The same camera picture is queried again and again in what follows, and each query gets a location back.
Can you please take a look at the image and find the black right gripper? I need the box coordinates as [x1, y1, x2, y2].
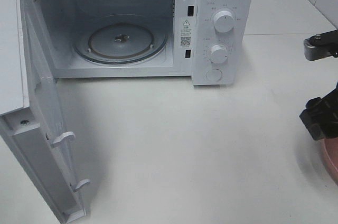
[299, 86, 337, 141]

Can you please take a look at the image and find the pink round plate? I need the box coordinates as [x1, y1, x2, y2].
[320, 137, 337, 184]

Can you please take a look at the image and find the round white door release button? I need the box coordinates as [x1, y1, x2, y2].
[206, 69, 222, 82]

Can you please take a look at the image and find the white microwave door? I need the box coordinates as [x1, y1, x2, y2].
[1, 0, 90, 223]

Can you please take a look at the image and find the white lower timer knob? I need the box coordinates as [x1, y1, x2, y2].
[210, 44, 229, 64]

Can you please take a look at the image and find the white upper power knob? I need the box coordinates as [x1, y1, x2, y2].
[213, 9, 234, 33]

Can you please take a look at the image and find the white microwave oven body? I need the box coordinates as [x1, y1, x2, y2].
[40, 0, 251, 85]

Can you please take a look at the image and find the glass microwave turntable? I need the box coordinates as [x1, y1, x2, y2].
[73, 14, 173, 65]

